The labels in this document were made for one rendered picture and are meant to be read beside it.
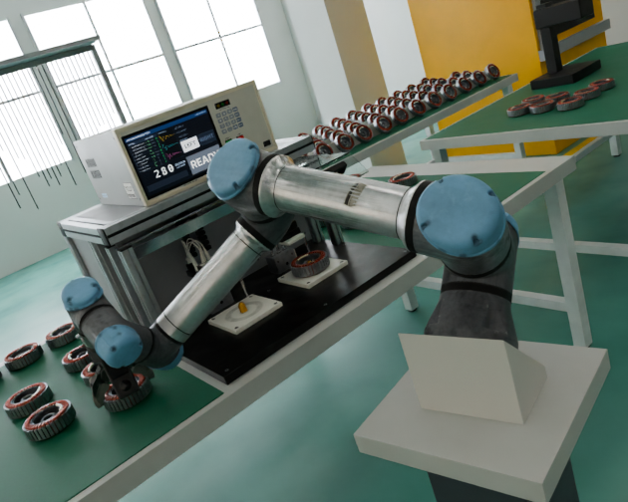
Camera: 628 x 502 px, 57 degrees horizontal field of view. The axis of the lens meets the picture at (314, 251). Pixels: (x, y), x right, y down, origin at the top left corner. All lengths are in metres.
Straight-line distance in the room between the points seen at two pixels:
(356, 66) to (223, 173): 4.51
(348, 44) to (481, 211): 4.71
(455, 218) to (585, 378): 0.36
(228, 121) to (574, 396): 1.12
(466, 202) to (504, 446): 0.36
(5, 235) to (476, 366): 7.21
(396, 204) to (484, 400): 0.33
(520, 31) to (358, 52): 1.48
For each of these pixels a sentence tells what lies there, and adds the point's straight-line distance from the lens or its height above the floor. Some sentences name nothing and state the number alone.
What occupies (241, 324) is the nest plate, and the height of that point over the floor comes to 0.78.
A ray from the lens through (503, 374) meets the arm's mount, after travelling 0.91.
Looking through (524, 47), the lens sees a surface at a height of 0.85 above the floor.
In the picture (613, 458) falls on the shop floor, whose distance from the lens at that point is 2.00.
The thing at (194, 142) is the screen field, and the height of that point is 1.22.
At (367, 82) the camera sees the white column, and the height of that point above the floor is 0.89.
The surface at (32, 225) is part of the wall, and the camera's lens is 7.87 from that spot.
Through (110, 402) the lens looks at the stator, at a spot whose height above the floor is 0.78.
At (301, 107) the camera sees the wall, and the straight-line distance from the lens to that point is 9.61.
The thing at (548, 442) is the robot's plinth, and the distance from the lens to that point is 0.93.
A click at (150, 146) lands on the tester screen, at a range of 1.56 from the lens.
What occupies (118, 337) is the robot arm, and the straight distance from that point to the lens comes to 1.12.
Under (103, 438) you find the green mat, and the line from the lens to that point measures 1.36.
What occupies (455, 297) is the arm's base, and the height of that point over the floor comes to 0.92.
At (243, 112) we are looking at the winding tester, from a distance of 1.69.
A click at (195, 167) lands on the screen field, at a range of 1.60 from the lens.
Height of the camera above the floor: 1.36
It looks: 19 degrees down
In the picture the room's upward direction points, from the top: 19 degrees counter-clockwise
